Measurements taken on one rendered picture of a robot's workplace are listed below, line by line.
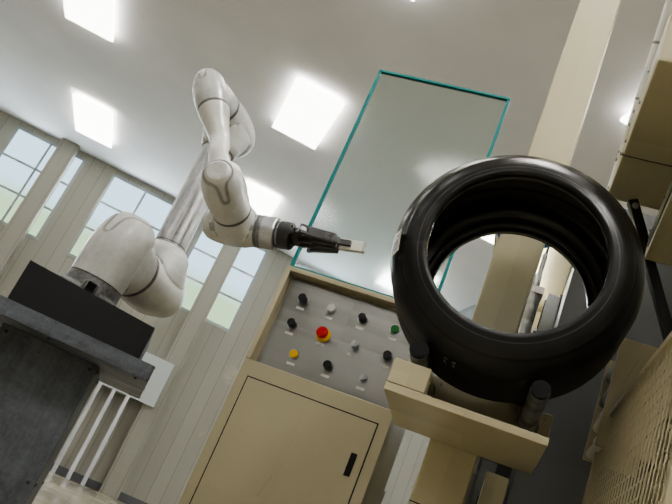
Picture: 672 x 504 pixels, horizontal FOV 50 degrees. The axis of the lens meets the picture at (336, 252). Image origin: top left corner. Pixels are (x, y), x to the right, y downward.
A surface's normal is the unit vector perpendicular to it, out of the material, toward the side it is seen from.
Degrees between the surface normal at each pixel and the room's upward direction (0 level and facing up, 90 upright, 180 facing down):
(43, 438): 90
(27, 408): 90
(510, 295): 90
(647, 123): 180
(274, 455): 90
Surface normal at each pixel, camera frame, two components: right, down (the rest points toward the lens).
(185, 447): 0.29, -0.27
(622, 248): 0.04, -0.44
